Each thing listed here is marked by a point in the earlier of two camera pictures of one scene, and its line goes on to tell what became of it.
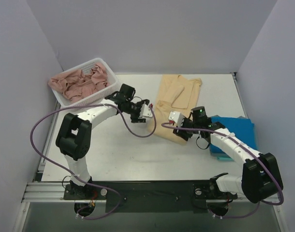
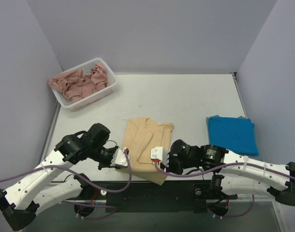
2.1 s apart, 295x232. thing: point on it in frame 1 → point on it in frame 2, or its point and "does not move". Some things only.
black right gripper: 182,135 → 173,165
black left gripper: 138,118 → 107,159
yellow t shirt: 176,93 → 141,135
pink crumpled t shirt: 75,84 does not move
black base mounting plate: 190,196 does not move
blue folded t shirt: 241,127 does not move
